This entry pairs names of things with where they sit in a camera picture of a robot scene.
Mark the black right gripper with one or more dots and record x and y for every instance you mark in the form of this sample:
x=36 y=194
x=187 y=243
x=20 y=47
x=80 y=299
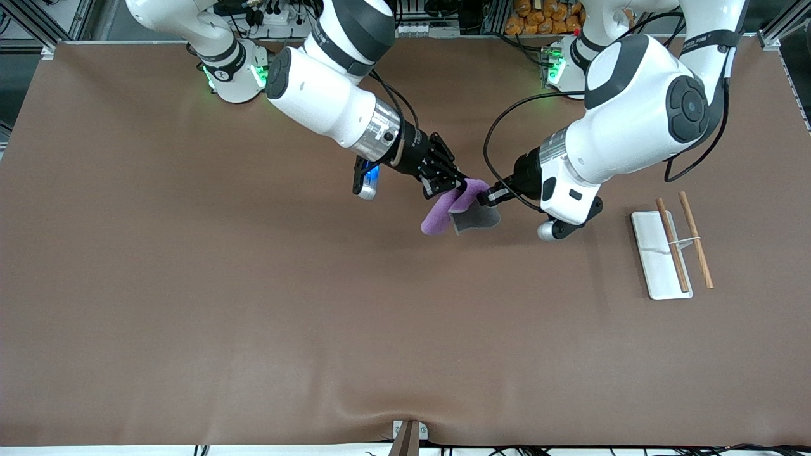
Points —
x=417 y=152

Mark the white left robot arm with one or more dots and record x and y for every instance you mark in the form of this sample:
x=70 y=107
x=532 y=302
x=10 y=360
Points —
x=633 y=120

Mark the white connector block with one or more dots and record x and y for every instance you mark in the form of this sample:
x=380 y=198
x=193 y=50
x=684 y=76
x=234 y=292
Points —
x=427 y=30

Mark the white power strip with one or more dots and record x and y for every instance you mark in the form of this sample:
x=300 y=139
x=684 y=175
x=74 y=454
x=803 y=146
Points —
x=282 y=18

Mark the white rack with wooden rods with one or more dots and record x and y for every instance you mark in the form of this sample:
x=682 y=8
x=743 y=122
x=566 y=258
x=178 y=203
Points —
x=656 y=253

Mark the aluminium frame post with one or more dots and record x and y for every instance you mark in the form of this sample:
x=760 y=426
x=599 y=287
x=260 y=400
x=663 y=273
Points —
x=782 y=31
x=47 y=22

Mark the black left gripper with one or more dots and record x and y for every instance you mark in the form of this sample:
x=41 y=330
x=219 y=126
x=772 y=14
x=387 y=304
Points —
x=525 y=177

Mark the bag of orange items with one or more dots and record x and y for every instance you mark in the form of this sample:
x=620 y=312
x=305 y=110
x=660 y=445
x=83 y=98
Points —
x=545 y=18

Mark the grey metal table bracket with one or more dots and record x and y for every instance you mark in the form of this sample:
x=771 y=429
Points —
x=410 y=437

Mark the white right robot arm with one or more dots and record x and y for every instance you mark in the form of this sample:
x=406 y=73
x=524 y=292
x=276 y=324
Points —
x=317 y=95

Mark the purple and grey towel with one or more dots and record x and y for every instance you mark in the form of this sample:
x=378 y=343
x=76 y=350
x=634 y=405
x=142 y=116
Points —
x=443 y=215

